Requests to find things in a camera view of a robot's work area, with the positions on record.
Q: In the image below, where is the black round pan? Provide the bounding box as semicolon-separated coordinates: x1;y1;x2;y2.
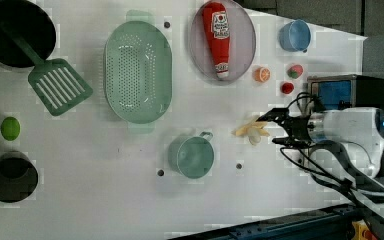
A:
0;0;56;68

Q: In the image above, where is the pink red toy strawberry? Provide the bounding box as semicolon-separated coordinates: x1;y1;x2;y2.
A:
287;64;304;79

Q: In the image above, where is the red plush ketchup bottle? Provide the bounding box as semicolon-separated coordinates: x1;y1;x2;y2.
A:
202;2;230;78

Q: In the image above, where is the blue cup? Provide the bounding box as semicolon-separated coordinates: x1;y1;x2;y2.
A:
278;19;311;52

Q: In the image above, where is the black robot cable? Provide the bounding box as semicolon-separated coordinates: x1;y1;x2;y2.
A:
279;92;384;214

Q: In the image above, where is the blue metal frame rail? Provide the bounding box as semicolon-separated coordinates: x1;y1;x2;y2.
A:
171;204;361;240

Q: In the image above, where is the green oval colander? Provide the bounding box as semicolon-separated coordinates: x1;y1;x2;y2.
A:
104;10;172;134

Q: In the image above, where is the toy toaster oven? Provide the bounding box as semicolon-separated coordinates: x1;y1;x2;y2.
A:
307;74;384;111

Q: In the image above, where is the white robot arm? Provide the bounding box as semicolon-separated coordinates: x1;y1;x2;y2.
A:
257;107;384;224

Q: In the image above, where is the peeled toy banana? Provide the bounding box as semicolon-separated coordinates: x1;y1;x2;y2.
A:
234;121;270;145

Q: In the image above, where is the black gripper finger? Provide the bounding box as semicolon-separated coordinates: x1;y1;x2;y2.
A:
272;137;302;147
257;108;289;122

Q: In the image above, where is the green lime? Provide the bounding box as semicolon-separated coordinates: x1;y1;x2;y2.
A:
1;117;21;141

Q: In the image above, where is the toy orange slice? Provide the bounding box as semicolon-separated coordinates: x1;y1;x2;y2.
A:
253;67;271;83

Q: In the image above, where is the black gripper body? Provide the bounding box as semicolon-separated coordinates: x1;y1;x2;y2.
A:
282;117;312;147

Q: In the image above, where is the dark red toy strawberry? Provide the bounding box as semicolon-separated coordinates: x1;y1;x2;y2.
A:
281;82;294;94

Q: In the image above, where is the black cup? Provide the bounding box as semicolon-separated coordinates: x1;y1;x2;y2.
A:
0;151;39;203

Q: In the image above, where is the green measuring cup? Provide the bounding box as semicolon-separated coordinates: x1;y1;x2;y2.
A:
168;131;215;179

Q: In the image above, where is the green slotted spatula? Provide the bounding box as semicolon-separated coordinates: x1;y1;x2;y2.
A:
0;22;93;116

